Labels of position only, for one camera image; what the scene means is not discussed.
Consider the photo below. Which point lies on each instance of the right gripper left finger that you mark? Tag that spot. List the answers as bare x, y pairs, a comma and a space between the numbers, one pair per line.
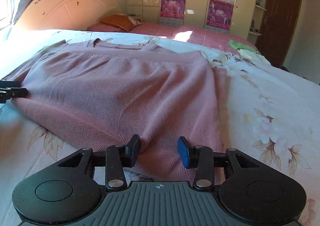
119, 157

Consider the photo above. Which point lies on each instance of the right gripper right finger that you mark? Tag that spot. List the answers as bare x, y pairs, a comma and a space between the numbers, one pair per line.
200, 158

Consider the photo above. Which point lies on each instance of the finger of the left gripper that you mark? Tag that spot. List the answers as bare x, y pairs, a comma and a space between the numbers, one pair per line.
10, 90

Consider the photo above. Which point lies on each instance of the pink long-sleeve sweater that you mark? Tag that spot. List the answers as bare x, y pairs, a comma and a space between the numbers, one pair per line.
97, 94

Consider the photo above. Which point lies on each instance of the floral white bed quilt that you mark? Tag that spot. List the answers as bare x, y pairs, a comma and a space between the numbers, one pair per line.
266, 112

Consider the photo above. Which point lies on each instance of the cream arched headboard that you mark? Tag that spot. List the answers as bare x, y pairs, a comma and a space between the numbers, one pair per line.
65, 14

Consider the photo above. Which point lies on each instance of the white folded cloth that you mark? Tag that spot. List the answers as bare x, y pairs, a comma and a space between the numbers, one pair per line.
253, 56

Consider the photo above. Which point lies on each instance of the green folded cloth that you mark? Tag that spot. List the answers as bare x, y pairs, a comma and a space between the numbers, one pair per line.
237, 46

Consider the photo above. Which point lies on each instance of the pink checked bedspread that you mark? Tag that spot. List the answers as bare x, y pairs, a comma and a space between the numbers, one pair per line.
190, 34

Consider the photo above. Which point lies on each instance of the orange striped pillow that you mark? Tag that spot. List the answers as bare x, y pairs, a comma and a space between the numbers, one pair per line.
124, 22

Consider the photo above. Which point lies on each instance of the lower right pink poster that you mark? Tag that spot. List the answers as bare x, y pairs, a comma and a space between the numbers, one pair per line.
219, 16

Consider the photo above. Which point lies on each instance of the lower left pink poster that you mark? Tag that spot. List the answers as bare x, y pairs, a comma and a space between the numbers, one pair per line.
172, 12

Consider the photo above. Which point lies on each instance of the dark brown wooden door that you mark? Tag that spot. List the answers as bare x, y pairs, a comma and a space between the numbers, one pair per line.
277, 29

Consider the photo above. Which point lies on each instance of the corner wall shelves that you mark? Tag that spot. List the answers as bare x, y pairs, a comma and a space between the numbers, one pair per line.
257, 19

